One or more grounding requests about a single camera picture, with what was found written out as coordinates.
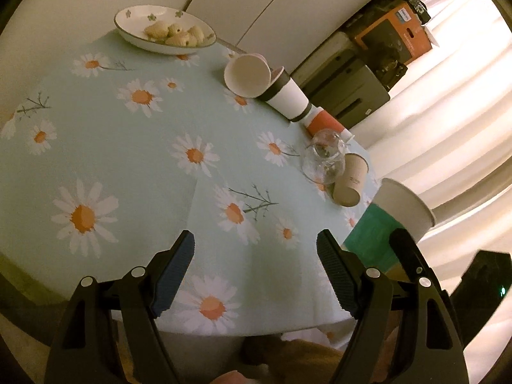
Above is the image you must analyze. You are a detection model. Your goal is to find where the teal banded paper cup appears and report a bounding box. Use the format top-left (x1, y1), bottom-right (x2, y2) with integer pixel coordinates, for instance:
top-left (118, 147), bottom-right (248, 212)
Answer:
top-left (344, 178), bottom-right (436, 271)

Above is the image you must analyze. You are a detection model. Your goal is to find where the beige floral paper cup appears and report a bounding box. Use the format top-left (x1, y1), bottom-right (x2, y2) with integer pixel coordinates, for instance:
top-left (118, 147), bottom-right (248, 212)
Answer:
top-left (332, 153), bottom-right (369, 207)

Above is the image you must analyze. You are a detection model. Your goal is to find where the orange banded paper cup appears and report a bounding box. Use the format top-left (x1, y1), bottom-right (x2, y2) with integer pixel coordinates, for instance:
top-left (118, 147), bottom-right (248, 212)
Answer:
top-left (300, 106), bottom-right (354, 143)

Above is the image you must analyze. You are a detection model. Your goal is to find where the black banded paper cup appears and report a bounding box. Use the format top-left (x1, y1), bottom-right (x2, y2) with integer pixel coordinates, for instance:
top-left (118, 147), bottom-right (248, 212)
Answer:
top-left (257, 66), bottom-right (312, 122)

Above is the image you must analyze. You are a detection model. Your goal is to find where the pink banded paper cup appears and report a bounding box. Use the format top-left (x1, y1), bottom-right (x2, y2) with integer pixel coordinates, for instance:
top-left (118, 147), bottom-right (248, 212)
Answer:
top-left (224, 53), bottom-right (272, 98)

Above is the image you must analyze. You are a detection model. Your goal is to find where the person's hand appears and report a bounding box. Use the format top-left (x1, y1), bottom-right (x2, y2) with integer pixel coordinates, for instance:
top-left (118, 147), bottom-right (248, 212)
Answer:
top-left (210, 370), bottom-right (260, 384)

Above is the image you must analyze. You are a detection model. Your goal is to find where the cream curtain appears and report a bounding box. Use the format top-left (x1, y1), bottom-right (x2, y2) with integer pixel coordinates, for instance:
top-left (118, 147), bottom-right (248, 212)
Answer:
top-left (351, 0), bottom-right (512, 384)

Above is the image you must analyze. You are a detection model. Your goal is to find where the daisy print tablecloth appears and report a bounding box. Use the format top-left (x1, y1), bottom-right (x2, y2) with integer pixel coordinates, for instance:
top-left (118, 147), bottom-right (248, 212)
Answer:
top-left (1, 32), bottom-right (379, 345)

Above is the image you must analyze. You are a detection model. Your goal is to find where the clear glass mug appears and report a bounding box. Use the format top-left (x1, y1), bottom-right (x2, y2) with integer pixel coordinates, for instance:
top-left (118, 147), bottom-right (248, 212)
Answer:
top-left (301, 128), bottom-right (345, 186)

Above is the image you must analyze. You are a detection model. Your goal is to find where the black bag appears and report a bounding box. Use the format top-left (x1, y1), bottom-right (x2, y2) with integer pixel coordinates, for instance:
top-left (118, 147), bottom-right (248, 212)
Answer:
top-left (370, 46), bottom-right (408, 91)

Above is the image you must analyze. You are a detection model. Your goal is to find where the orange cardboard box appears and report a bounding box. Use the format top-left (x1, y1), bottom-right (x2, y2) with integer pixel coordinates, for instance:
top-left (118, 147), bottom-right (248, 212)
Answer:
top-left (354, 1), bottom-right (432, 65)

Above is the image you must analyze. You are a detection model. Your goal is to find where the white bowl with flowers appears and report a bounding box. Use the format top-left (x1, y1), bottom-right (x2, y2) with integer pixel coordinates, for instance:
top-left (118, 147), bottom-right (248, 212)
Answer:
top-left (114, 4), bottom-right (217, 56)

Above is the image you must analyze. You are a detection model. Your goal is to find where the white double door cabinet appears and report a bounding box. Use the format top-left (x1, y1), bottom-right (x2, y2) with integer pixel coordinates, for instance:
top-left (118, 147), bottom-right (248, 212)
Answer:
top-left (188, 0), bottom-right (371, 72)

